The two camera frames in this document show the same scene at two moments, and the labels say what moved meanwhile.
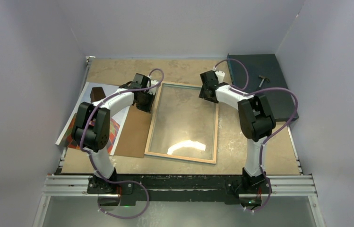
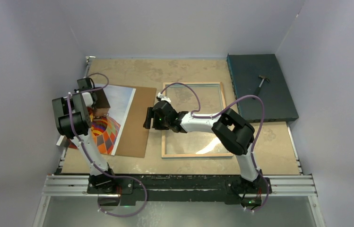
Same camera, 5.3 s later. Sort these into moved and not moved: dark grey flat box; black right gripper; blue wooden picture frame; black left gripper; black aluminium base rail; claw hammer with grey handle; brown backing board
Moved: black right gripper; blue wooden picture frame; black left gripper
Not moved: claw hammer with grey handle; dark grey flat box; brown backing board; black aluminium base rail
